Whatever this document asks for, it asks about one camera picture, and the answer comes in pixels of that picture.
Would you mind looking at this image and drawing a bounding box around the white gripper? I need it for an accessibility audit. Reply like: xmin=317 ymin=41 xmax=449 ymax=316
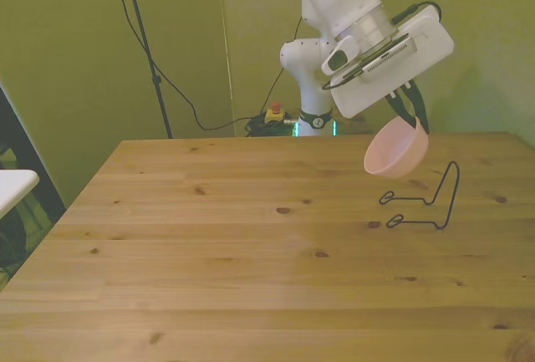
xmin=329 ymin=3 xmax=456 ymax=136

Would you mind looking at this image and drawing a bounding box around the pink bowl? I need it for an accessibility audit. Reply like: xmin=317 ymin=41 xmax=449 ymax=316
xmin=363 ymin=117 xmax=431 ymax=181

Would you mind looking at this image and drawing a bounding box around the yellow emergency stop button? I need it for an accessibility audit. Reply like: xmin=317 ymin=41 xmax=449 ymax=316
xmin=264 ymin=101 xmax=287 ymax=126

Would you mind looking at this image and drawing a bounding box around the black tripod pole stand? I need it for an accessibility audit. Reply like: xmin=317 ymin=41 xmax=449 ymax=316
xmin=118 ymin=0 xmax=175 ymax=140

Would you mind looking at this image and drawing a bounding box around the white side table top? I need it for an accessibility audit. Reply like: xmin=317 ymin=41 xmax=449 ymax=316
xmin=0 ymin=168 xmax=41 ymax=221

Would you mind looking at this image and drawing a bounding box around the finned wrist camera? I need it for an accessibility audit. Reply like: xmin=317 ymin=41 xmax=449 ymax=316
xmin=342 ymin=33 xmax=420 ymax=84

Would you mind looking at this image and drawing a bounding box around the black wire bowl rack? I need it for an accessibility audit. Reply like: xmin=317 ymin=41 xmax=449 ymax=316
xmin=378 ymin=161 xmax=461 ymax=231

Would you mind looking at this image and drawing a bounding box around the coiled dark cable bundle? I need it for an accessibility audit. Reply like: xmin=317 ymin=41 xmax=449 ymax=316
xmin=243 ymin=113 xmax=300 ymax=138

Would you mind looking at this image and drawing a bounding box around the black tripod cable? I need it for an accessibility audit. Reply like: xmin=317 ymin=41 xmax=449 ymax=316
xmin=106 ymin=0 xmax=268 ymax=132

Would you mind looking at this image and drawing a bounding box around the black furniture frame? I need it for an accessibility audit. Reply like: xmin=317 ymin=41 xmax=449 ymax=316
xmin=0 ymin=80 xmax=69 ymax=232

